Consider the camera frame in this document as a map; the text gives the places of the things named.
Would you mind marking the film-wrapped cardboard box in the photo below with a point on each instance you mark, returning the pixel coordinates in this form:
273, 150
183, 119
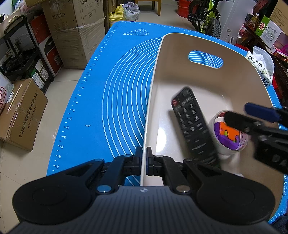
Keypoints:
78, 45

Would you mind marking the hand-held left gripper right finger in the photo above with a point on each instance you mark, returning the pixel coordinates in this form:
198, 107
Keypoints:
149, 160

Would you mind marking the black remote control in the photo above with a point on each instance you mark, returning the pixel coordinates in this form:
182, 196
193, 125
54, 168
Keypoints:
191, 121

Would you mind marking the taped cardboard box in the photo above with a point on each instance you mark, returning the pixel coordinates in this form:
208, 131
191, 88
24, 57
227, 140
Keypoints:
22, 112

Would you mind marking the yellow jug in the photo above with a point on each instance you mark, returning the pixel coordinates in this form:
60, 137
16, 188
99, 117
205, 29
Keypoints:
119, 8
115, 19

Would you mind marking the green and white carton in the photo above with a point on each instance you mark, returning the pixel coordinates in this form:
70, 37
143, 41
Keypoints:
268, 31

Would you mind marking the tissue pack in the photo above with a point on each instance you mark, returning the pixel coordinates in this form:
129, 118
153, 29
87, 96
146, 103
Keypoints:
261, 65

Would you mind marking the white chest freezer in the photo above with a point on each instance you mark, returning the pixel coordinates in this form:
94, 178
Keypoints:
234, 18

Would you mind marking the dark wooden bench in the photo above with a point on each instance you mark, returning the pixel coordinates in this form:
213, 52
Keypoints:
281, 67

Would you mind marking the red bucket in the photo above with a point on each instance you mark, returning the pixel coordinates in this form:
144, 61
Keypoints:
183, 7

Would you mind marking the white plastic bag red print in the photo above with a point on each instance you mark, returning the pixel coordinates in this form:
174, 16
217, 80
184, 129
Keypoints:
5, 94

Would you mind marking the large printed cardboard box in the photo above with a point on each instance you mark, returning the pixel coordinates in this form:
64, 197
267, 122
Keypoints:
67, 11

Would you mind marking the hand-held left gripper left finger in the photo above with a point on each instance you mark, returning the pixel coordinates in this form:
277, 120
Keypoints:
138, 160

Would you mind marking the black utility cart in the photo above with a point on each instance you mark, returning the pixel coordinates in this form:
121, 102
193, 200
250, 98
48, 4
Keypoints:
22, 67

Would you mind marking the orange and purple toy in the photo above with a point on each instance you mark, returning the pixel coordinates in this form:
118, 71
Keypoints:
225, 137

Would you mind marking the wooden chair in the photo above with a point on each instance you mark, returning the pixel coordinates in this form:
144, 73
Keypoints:
155, 6

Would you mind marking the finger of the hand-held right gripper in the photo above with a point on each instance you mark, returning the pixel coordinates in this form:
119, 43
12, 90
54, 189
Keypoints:
258, 110
238, 122

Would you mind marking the tall brown cardboard box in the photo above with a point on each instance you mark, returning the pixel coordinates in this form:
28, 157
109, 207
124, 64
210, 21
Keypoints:
280, 10

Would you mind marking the blue silicone baking mat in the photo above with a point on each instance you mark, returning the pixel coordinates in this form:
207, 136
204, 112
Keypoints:
101, 101

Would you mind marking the red and white appliance box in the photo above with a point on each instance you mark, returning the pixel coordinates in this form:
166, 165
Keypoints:
50, 58

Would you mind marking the green bicycle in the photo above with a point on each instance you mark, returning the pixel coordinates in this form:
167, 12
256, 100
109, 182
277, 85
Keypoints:
207, 20

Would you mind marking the white tape roll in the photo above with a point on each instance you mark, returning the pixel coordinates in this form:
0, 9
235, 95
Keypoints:
229, 150

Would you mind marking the beige plastic basket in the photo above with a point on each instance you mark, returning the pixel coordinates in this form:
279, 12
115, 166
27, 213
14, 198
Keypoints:
180, 67

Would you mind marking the amber bottle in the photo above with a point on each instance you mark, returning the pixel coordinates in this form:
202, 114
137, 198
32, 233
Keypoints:
254, 20

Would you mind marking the grey plastic bag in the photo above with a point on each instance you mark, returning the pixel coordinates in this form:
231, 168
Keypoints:
130, 11

